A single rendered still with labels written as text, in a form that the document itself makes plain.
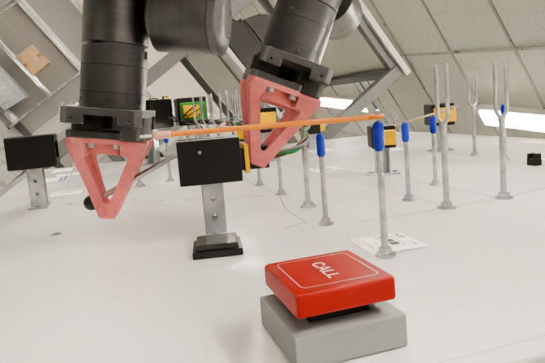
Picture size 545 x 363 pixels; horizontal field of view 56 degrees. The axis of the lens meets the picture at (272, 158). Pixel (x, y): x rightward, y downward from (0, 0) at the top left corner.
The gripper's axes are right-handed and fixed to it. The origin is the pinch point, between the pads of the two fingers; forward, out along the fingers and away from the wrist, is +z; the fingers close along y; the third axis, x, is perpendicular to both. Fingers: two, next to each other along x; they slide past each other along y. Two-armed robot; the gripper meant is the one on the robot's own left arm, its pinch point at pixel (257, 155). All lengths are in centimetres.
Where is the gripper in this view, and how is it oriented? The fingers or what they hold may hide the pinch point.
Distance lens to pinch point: 48.3
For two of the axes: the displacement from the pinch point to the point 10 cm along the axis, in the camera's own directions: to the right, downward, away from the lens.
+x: -9.3, -3.0, -1.8
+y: -1.6, -0.9, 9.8
